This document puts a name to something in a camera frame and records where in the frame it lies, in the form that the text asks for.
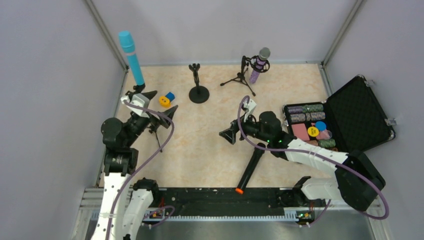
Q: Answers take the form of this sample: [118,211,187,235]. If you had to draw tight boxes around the tripod stand with clip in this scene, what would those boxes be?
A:
[133,85,161,147]

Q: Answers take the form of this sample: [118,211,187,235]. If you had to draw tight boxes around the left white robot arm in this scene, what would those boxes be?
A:
[91,90,177,240]

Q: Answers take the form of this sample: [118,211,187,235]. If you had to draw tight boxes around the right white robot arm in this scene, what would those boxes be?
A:
[219,111,386,212]

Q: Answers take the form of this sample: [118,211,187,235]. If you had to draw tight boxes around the black microphone orange end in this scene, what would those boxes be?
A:
[235,148,265,195]

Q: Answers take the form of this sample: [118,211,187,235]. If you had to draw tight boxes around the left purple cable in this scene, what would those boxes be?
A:
[104,99,176,240]

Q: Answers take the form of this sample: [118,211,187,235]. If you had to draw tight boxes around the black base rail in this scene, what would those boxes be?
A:
[147,187,326,222]

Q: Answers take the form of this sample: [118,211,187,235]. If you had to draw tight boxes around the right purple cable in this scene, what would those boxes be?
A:
[237,95,390,228]

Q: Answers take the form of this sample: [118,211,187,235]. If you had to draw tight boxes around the blue toy brick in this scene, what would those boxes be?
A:
[165,92,176,102]

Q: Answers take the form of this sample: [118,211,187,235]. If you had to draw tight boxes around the tripod stand with shock mount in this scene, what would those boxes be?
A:
[220,55,270,97]

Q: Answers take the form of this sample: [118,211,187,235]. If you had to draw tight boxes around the purple glitter microphone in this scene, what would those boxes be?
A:
[249,47,271,84]

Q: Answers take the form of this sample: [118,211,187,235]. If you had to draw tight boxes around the pink block in case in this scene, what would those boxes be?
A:
[291,123,310,141]

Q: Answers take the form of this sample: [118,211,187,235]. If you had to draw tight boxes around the yellow traffic light brick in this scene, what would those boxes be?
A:
[158,96,172,108]

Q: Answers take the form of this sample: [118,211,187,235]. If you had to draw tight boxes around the blue plastic tube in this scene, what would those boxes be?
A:
[118,30,145,86]

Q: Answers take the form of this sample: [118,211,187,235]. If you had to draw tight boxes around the blue round chip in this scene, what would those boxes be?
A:
[314,121,327,132]

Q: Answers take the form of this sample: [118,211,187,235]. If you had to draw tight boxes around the open black carrying case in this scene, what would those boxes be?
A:
[282,74,396,153]

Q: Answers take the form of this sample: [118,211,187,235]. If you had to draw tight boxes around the poker chip stacks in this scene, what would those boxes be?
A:
[283,103,337,151]

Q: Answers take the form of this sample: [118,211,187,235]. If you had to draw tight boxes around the yellow round chip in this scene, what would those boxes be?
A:
[307,126,320,138]

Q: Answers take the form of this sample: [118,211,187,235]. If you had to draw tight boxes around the round base clamp stand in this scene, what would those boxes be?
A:
[188,63,210,104]

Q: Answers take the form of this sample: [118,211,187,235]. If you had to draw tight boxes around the purple cable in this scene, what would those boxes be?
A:
[104,99,176,240]
[237,95,390,228]

